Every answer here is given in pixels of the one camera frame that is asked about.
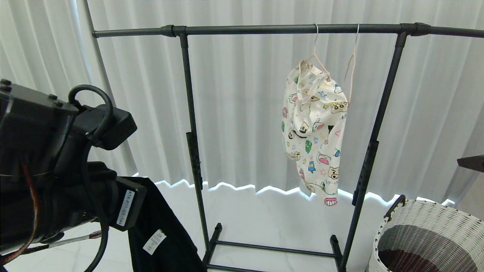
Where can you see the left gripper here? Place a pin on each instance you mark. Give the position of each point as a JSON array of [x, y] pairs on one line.
[[128, 204]]

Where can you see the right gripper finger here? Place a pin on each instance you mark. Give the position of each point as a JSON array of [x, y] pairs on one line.
[[472, 163]]

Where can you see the black garment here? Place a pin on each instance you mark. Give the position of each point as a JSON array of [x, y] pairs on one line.
[[166, 219]]

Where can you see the pink clothes hanger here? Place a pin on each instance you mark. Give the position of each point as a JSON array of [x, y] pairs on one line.
[[316, 37], [354, 56]]

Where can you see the cream printed garment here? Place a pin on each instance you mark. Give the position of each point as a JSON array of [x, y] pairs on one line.
[[314, 143]]

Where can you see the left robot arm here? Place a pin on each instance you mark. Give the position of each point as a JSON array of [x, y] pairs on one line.
[[34, 128]]

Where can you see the white laundry basket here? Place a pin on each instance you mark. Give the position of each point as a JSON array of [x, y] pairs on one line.
[[427, 215]]

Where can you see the black clothes rack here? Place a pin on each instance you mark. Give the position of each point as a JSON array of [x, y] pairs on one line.
[[264, 28]]

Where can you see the white curtain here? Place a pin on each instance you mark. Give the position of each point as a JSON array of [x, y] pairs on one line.
[[245, 113]]

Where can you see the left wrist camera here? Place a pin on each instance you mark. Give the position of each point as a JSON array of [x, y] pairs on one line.
[[113, 124]]

